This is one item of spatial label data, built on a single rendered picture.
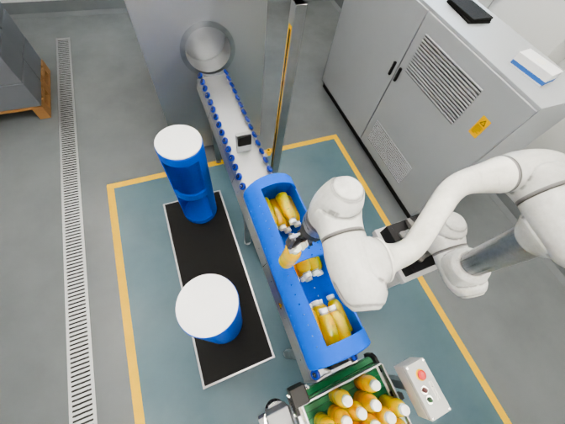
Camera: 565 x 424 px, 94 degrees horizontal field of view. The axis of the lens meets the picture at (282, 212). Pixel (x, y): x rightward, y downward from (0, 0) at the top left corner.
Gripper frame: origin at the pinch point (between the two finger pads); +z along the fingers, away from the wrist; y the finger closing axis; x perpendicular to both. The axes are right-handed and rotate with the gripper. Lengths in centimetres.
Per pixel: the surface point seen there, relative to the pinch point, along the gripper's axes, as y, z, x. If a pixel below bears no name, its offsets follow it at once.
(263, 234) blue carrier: 3.0, 32.7, -16.6
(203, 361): 45, 133, 34
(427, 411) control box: -40, 28, 71
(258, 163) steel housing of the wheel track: -13, 59, -73
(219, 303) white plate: 29, 45, 7
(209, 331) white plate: 35, 44, 17
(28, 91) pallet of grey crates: 163, 147, -244
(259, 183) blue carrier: -1, 28, -41
